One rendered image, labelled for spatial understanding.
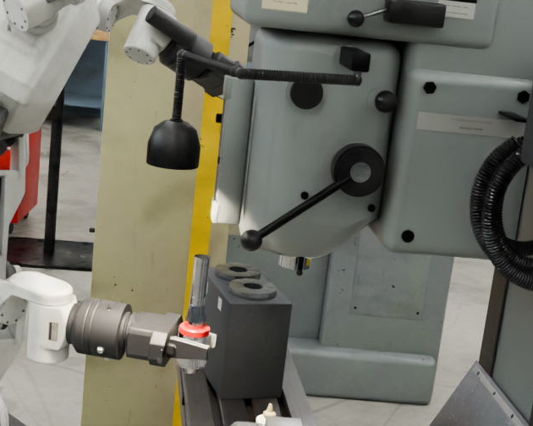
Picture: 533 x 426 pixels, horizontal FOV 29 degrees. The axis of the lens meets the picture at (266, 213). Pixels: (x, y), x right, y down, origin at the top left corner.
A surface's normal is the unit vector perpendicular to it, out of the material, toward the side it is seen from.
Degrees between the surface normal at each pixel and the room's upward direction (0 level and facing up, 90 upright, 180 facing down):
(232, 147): 90
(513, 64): 90
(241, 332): 90
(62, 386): 0
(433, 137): 90
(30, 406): 0
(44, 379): 0
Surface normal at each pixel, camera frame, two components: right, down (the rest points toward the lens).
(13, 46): 0.40, -0.29
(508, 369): -0.99, -0.07
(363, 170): 0.12, 0.25
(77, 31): 0.88, 0.13
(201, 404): 0.11, -0.96
